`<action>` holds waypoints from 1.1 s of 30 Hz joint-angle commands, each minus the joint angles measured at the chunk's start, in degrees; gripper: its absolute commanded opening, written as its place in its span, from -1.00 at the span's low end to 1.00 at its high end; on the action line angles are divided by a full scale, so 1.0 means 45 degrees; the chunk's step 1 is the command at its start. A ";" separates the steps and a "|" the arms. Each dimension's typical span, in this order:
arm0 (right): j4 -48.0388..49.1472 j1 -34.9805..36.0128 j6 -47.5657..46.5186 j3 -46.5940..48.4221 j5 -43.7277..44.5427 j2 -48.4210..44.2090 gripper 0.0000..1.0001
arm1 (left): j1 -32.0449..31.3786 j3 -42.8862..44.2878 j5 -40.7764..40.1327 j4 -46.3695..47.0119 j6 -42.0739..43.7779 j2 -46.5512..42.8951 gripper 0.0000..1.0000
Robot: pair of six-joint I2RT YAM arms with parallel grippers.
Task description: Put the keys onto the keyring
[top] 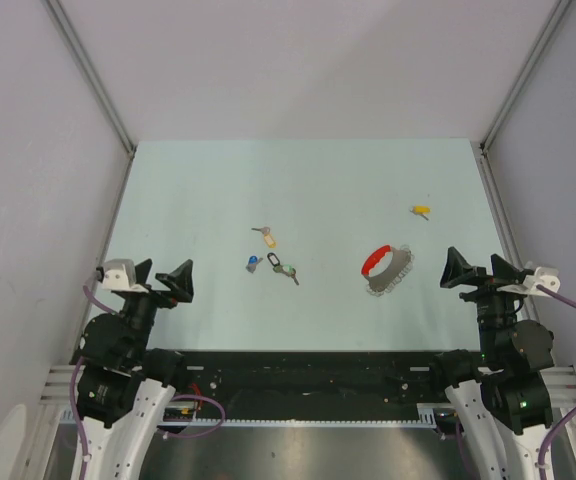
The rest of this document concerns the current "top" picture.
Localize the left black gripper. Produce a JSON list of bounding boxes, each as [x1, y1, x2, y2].
[[120, 257, 192, 362]]

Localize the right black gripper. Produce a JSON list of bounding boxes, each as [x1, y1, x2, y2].
[[439, 245, 529, 363]]

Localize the red handled metal key holder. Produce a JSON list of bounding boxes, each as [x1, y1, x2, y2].
[[361, 245, 414, 297]]

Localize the keys with black green tags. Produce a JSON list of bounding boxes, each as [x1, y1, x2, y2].
[[267, 252, 299, 285]]

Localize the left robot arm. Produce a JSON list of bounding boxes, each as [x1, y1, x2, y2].
[[69, 259, 194, 479]]

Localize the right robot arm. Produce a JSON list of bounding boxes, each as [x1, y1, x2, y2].
[[429, 247, 561, 479]]

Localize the yellow capped key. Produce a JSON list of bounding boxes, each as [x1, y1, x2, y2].
[[411, 205, 431, 220]]

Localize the key with blue tag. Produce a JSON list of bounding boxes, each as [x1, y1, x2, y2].
[[246, 255, 262, 273]]

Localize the key with yellow tag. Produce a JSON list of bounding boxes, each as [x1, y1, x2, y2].
[[252, 226, 277, 249]]

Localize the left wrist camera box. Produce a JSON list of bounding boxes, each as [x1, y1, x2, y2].
[[96, 259, 147, 293]]

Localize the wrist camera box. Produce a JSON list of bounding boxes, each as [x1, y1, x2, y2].
[[498, 266, 561, 296], [96, 259, 147, 293]]

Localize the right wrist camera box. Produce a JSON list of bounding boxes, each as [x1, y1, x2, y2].
[[498, 266, 561, 296]]

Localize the white slotted cable duct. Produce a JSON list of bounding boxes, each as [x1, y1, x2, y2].
[[59, 408, 437, 429]]

